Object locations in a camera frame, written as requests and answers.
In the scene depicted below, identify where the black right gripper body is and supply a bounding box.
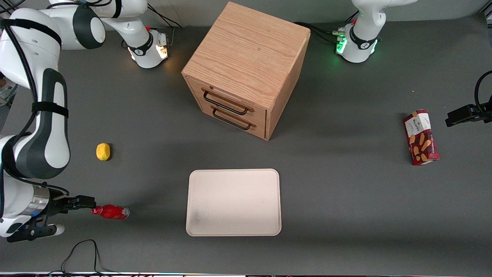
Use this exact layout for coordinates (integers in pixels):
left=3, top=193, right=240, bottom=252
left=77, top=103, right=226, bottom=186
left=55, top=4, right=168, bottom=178
left=46, top=194, right=73, bottom=217

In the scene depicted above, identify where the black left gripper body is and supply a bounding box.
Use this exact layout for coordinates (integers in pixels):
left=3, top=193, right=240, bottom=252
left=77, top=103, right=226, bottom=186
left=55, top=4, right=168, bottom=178
left=476, top=101, right=492, bottom=123

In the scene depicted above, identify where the red coke bottle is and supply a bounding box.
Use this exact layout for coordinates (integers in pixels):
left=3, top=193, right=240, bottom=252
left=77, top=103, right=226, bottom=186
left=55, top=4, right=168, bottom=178
left=91, top=204, right=130, bottom=220

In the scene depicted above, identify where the cream plastic tray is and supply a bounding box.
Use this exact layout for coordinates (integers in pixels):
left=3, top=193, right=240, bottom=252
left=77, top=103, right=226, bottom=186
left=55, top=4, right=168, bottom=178
left=186, top=169, right=282, bottom=237

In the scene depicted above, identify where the red tartan shortbread box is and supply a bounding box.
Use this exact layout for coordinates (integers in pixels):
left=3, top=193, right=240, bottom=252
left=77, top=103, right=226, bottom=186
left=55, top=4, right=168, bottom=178
left=403, top=110, right=440, bottom=166

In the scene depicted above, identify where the wooden drawer front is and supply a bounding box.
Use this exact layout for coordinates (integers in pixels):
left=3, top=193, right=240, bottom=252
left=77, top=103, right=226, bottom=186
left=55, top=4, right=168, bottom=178
left=187, top=78, right=268, bottom=120
left=191, top=99, right=267, bottom=140

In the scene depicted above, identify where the wooden two-drawer cabinet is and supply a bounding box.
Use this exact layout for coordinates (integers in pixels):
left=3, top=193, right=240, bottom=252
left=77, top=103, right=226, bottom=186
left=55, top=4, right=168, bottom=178
left=181, top=2, right=311, bottom=141

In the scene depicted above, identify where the black looped gripper cable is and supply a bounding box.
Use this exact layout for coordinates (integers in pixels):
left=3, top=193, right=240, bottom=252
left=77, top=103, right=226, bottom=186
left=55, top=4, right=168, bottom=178
left=474, top=70, right=492, bottom=113

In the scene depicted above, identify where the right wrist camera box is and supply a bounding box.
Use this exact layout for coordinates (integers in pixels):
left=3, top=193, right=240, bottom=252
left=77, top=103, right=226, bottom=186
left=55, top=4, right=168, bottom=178
left=6, top=223, right=65, bottom=243

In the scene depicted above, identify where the thin black table cable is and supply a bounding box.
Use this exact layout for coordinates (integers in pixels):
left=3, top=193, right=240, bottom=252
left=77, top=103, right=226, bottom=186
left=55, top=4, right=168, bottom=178
left=61, top=239, right=114, bottom=276

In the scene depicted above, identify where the black left arm base cable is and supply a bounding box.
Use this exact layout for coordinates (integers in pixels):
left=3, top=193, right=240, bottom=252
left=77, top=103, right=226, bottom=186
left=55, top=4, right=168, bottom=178
left=294, top=11, right=360, bottom=43

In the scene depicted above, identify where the black arm base cable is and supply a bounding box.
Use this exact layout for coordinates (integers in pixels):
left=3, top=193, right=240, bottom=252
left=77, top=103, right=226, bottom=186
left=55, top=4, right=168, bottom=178
left=146, top=4, right=183, bottom=50
left=294, top=11, right=360, bottom=43

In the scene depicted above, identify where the black wire drawer handle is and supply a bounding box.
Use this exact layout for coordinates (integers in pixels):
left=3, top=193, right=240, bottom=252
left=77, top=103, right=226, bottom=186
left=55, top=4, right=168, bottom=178
left=202, top=88, right=255, bottom=116
left=211, top=106, right=257, bottom=130

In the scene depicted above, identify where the black right arm base cable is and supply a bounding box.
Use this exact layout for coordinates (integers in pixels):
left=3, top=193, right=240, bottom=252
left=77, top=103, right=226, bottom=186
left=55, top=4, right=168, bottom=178
left=146, top=4, right=183, bottom=50

